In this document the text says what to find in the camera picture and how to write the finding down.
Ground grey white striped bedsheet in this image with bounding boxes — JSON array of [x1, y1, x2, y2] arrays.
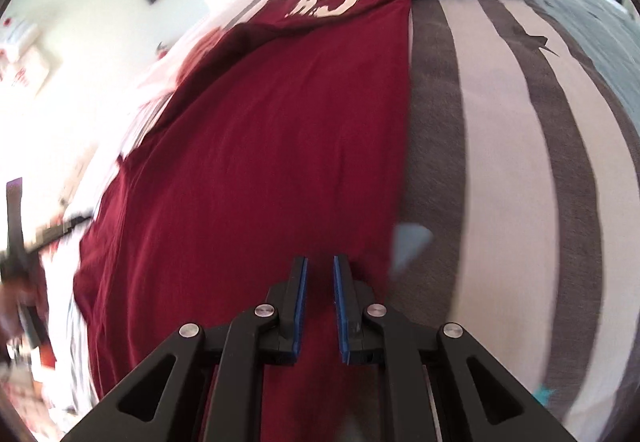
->
[[69, 0, 640, 442]]

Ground dark red shirt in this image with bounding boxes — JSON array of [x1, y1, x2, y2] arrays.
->
[[74, 0, 411, 441]]

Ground blue grey quilt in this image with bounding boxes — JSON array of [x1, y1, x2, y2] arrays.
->
[[534, 0, 640, 124]]

